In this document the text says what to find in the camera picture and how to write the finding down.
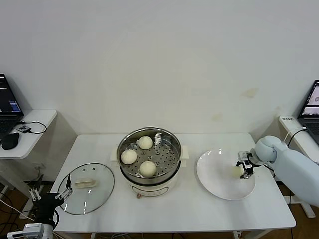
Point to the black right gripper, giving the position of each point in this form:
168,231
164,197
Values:
248,163

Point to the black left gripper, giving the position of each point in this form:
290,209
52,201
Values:
47,204

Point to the white steamed baozi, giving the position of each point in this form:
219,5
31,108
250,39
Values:
147,168
128,156
236,172
145,142

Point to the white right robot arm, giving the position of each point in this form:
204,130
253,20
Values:
294,169

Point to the stainless steel steamer basket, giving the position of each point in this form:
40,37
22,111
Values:
169,161

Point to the white round plate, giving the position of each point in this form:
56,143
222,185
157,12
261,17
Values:
216,174

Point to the white side desk with mouse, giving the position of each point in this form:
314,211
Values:
37,139

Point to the black computer mouse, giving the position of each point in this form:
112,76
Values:
10,141

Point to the white label card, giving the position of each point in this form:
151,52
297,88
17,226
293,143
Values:
287,119

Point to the white side desk with label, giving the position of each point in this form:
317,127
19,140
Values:
305,142

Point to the grey laptop with bright screen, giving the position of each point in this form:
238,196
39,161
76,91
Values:
311,112

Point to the cream electric cooking pot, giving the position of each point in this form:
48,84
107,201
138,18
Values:
149,190

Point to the black laptop with dark screen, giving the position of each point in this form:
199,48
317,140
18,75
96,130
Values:
7,99

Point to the white wall socket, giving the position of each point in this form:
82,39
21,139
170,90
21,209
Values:
38,166

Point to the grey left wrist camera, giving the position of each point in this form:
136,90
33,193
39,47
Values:
27,230

